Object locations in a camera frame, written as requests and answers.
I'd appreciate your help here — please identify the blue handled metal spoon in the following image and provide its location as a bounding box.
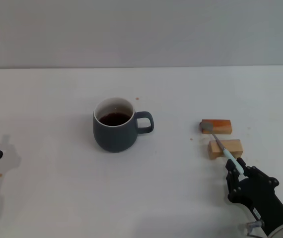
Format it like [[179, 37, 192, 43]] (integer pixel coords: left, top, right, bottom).
[[201, 121, 247, 178]]

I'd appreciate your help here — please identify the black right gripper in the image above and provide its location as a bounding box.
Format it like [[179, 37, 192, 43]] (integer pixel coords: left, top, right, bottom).
[[225, 157, 283, 237]]

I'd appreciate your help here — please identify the orange wooden block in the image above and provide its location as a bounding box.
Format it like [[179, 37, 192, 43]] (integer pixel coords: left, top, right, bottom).
[[201, 119, 232, 135]]

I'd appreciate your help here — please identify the black cable with metal connectors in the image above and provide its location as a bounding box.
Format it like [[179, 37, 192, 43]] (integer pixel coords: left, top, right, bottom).
[[245, 220, 266, 237]]

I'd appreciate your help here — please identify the light notched wooden block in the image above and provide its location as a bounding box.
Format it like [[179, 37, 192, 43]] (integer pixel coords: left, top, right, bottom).
[[207, 139, 244, 160]]

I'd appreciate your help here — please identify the dark coffee liquid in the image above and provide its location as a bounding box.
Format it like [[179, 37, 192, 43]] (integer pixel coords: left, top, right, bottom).
[[98, 112, 133, 127]]

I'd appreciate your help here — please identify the grey ceramic cup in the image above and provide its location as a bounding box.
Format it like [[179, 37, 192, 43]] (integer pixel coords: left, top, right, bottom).
[[92, 97, 155, 153]]

